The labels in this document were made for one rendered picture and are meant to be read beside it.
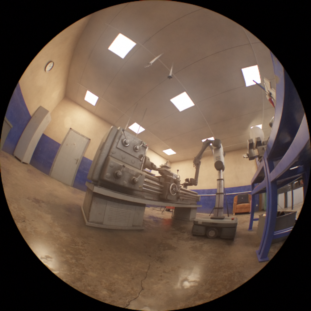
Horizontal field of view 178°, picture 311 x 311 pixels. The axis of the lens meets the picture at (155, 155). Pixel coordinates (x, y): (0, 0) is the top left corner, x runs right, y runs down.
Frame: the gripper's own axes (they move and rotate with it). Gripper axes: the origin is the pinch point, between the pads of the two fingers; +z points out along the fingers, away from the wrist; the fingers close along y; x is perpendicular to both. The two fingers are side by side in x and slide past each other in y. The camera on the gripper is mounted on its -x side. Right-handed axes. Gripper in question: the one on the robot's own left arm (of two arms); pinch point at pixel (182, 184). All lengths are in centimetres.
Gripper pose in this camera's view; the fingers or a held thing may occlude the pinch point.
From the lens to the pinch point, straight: 178.0
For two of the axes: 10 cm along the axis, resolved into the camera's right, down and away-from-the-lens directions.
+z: -7.1, 1.8, 6.8
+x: 2.5, 9.7, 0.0
